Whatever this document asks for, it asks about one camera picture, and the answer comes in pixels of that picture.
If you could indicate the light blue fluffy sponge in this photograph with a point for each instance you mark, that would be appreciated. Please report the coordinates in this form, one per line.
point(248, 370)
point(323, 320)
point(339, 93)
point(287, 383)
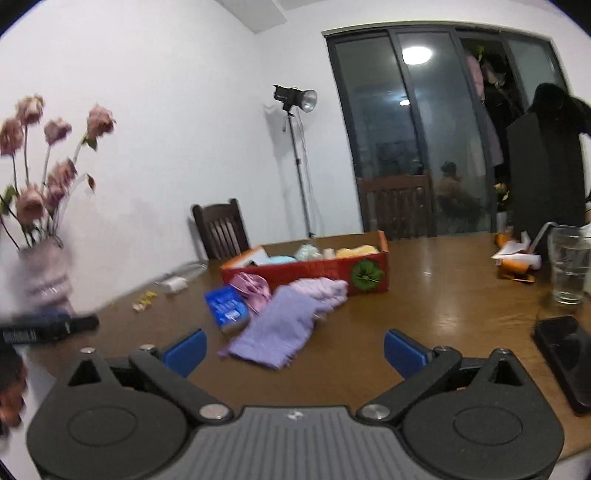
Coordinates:
point(281, 260)

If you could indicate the blue tissue packet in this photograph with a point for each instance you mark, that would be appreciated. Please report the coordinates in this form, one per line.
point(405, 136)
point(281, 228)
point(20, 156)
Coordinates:
point(226, 307)

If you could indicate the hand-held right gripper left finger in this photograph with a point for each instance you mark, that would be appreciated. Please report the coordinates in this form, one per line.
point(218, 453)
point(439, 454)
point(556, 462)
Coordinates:
point(185, 351)

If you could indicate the dark wooden chair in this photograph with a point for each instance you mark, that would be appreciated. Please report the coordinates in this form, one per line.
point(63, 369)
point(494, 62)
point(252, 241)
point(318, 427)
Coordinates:
point(397, 207)
point(221, 230)

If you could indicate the small orange wrapper piece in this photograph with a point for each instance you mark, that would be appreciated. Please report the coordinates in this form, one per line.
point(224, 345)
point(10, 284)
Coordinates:
point(501, 240)

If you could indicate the studio light on stand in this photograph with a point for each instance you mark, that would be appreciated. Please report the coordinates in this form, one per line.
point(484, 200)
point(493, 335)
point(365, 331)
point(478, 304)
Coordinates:
point(288, 96)

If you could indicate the dried pink roses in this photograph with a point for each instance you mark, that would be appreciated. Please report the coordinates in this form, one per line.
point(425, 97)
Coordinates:
point(30, 205)

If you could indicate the sliding glass door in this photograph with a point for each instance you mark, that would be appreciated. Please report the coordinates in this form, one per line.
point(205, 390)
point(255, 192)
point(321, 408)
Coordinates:
point(378, 115)

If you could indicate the white and yellow plush toy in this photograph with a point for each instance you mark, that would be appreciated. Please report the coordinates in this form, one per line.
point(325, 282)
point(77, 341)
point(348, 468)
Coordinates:
point(355, 251)

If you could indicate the person's left hand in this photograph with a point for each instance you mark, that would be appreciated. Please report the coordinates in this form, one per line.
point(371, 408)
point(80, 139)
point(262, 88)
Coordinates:
point(10, 410)

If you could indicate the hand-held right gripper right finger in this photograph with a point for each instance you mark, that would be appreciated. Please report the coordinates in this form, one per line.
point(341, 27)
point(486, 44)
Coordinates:
point(405, 353)

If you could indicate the pink speckled ceramic vase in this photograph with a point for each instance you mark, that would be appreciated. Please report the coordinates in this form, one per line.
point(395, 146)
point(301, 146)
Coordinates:
point(44, 281)

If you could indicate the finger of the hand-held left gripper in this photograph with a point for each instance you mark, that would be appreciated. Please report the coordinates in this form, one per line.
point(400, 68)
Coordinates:
point(69, 326)

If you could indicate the white charger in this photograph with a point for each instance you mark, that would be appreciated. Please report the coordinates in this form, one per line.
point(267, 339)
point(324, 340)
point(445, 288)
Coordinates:
point(176, 285)

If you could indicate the potted plant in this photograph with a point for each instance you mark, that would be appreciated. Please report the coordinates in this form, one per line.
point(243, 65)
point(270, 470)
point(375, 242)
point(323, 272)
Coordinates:
point(502, 217)

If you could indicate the crumpled white paper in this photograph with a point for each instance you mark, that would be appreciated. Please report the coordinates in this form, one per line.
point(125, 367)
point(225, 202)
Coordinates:
point(515, 250)

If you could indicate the orange and white tube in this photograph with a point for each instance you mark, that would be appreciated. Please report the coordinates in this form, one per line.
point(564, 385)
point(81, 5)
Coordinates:
point(519, 266)

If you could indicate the black phone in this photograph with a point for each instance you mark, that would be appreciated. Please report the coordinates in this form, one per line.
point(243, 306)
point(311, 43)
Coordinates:
point(565, 355)

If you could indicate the hanging clothes behind glass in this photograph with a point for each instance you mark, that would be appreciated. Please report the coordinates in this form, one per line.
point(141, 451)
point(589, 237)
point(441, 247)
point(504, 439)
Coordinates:
point(489, 115)

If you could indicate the white mesh bath pouf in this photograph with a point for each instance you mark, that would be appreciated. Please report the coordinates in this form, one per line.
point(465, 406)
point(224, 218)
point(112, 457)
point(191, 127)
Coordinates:
point(308, 252)

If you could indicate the black jacket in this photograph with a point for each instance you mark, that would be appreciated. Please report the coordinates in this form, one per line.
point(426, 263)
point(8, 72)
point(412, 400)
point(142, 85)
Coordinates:
point(554, 104)

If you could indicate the red cardboard box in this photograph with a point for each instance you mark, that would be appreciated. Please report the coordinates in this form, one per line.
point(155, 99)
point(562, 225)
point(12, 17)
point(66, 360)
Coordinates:
point(314, 275)

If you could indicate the lavender knit cloth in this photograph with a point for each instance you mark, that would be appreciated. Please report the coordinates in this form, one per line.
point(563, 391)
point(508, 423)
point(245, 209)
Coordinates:
point(277, 330)

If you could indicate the clear drinking glass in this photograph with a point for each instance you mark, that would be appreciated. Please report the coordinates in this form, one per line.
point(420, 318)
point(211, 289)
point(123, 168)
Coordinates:
point(570, 267)

